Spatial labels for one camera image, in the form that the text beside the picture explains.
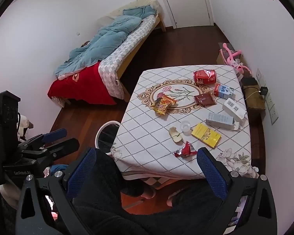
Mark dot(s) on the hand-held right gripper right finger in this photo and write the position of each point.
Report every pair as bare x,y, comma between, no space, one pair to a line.
212,173

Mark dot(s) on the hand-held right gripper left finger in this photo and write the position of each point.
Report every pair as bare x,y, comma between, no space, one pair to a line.
82,171

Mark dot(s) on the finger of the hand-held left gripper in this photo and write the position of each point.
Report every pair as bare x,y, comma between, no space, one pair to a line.
55,134
63,146

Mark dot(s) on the yellow box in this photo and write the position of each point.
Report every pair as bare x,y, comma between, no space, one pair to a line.
205,135

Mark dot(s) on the white trash bin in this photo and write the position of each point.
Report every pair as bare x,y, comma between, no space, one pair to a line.
105,137

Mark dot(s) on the cream fruit peel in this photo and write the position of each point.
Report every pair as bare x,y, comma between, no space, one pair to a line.
175,135

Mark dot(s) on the clear plastic cup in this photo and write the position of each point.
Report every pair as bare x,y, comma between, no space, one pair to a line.
186,126

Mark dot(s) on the dark red snack packet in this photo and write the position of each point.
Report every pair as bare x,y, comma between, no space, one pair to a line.
205,99

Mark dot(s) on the blue and orange milk carton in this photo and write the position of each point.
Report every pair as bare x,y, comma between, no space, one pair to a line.
224,91

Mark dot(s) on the yellow and red snack packet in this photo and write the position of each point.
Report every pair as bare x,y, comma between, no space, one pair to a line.
163,103

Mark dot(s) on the blue cloth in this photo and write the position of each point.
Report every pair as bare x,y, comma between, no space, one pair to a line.
57,168

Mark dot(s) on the person's dark pants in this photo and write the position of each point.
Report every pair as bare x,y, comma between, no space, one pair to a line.
100,195

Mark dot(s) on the red foil wrapper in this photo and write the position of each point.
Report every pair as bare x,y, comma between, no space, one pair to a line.
185,150

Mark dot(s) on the pink slipper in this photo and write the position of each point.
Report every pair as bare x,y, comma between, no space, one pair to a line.
148,193
172,199

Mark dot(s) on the white and blue box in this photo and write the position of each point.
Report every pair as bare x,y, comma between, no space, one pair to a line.
220,120

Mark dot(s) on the red blanket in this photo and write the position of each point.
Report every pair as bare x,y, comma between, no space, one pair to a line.
83,85

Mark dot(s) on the white box with barcode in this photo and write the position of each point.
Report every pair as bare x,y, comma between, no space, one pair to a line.
232,109

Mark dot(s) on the white patterned tablecloth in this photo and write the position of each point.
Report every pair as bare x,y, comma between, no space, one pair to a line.
147,127

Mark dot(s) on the wooden crate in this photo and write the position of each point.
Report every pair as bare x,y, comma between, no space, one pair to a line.
253,100

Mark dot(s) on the red drink can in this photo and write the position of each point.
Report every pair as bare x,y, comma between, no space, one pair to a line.
204,77

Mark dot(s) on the black charger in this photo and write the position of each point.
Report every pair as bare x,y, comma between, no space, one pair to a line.
263,90

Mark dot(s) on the blue quilt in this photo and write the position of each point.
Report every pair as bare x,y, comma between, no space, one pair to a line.
105,39

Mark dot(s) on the pink plush toy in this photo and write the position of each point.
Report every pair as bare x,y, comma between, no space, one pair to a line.
231,58

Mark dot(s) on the grey checkered bed sheet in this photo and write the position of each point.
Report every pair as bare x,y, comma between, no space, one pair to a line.
129,44

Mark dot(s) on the wooden bed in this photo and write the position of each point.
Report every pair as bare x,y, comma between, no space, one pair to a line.
134,46

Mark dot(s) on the cardboard box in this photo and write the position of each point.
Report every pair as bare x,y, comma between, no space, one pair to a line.
221,53

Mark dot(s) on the cream headboard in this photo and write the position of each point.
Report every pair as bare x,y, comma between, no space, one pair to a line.
142,2

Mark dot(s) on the white door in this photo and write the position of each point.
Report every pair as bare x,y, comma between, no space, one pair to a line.
186,2

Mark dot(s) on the white wall socket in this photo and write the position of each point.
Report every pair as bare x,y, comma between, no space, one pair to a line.
261,77
272,109

